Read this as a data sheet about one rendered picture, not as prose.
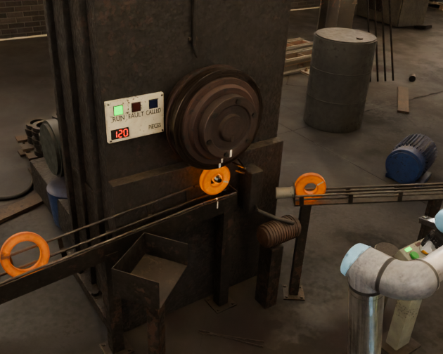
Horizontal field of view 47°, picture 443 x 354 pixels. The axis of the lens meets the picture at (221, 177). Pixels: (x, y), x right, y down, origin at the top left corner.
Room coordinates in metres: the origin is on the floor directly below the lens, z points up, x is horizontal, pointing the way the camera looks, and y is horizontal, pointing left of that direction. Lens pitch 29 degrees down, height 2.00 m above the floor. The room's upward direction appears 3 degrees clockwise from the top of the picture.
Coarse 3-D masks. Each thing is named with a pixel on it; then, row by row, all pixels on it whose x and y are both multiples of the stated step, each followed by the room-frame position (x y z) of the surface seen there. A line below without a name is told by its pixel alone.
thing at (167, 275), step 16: (144, 240) 1.76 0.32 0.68; (160, 240) 1.74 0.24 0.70; (128, 256) 1.63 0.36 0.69; (144, 256) 1.74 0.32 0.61; (160, 256) 1.74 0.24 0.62; (176, 256) 1.71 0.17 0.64; (112, 272) 1.52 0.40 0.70; (128, 272) 1.62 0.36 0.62; (144, 272) 1.65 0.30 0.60; (160, 272) 1.65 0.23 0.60; (176, 272) 1.65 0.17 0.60; (128, 288) 1.49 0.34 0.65; (144, 288) 1.47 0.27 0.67; (160, 288) 1.56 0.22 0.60; (144, 304) 1.47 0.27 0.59; (160, 304) 1.48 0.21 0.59; (160, 320) 1.61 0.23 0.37; (160, 336) 1.60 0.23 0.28; (160, 352) 1.60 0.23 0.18
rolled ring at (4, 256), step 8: (24, 232) 1.64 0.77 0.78; (32, 232) 1.66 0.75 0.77; (8, 240) 1.60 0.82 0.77; (16, 240) 1.61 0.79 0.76; (24, 240) 1.62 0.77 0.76; (32, 240) 1.63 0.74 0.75; (40, 240) 1.65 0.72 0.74; (8, 248) 1.58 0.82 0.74; (40, 248) 1.64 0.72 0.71; (48, 248) 1.65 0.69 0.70; (0, 256) 1.56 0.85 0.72; (8, 256) 1.57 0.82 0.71; (40, 256) 1.63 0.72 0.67; (48, 256) 1.63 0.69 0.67; (8, 264) 1.56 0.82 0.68; (40, 264) 1.61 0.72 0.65; (8, 272) 1.54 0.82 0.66; (16, 272) 1.56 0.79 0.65; (24, 272) 1.57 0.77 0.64
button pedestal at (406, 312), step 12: (420, 240) 1.95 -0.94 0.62; (408, 252) 1.86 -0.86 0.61; (420, 252) 1.88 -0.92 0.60; (420, 300) 1.88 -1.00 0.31; (396, 312) 1.88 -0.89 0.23; (408, 312) 1.84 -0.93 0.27; (396, 324) 1.87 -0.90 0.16; (408, 324) 1.86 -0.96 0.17; (384, 336) 1.93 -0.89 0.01; (396, 336) 1.85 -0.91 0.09; (408, 336) 1.88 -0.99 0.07; (384, 348) 1.85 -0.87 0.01; (396, 348) 1.84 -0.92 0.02; (408, 348) 1.85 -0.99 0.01
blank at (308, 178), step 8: (304, 176) 2.23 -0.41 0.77; (312, 176) 2.22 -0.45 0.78; (320, 176) 2.23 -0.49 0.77; (296, 184) 2.22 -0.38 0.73; (304, 184) 2.22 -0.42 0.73; (320, 184) 2.22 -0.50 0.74; (296, 192) 2.22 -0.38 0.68; (304, 192) 2.22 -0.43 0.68; (312, 192) 2.23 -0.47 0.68; (320, 192) 2.22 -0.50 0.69; (304, 200) 2.22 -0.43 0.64; (312, 200) 2.22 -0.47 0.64
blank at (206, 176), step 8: (224, 168) 2.10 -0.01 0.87; (200, 176) 2.06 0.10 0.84; (208, 176) 2.05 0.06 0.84; (224, 176) 2.10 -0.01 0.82; (200, 184) 2.05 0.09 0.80; (208, 184) 2.05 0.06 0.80; (216, 184) 2.10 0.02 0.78; (224, 184) 2.11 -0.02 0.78; (208, 192) 2.05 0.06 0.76; (216, 192) 2.08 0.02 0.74
